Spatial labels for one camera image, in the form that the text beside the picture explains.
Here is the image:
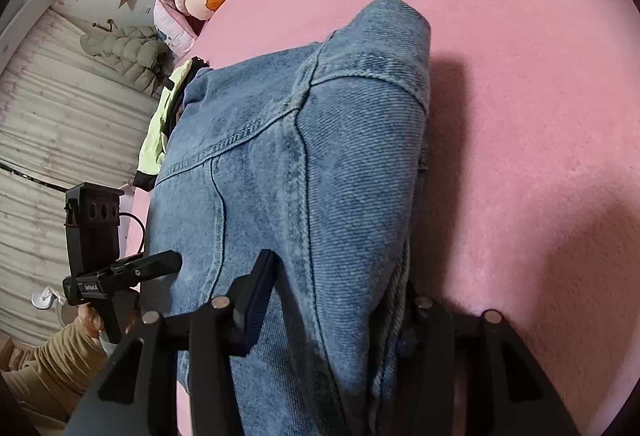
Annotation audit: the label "pink cartoon print pillow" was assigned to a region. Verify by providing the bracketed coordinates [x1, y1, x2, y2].
[152, 0, 198, 64]

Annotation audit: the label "grey-green puffer coat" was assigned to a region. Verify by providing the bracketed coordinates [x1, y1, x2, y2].
[80, 24, 171, 95]

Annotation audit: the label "pale pleated curtain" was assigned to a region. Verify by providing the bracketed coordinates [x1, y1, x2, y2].
[0, 8, 166, 347]

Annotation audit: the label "person's left hand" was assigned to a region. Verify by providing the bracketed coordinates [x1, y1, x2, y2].
[75, 303, 142, 342]

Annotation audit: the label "blue denim jacket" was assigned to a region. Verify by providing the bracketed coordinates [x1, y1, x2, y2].
[150, 0, 433, 436]

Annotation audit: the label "bed with pink sheet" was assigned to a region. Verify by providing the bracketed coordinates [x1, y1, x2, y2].
[120, 0, 640, 436]

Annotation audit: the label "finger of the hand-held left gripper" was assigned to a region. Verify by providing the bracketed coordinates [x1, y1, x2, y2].
[110, 251, 183, 287]

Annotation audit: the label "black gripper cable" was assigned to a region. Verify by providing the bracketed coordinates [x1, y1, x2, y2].
[119, 212, 147, 257]

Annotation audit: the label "light green folded garment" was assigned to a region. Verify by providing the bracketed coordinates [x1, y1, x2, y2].
[134, 57, 211, 191]

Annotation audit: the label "dark folded clothes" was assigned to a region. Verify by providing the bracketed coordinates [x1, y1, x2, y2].
[167, 57, 213, 141]

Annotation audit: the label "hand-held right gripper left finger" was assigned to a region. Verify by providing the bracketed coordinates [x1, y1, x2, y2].
[62, 248, 278, 436]

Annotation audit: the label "white round object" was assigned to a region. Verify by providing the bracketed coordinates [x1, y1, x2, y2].
[31, 286, 68, 311]

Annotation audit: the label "person's left forearm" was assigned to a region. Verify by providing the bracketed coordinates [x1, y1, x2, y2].
[0, 323, 111, 427]

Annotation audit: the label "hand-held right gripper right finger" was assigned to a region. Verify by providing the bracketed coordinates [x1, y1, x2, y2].
[395, 281, 581, 436]

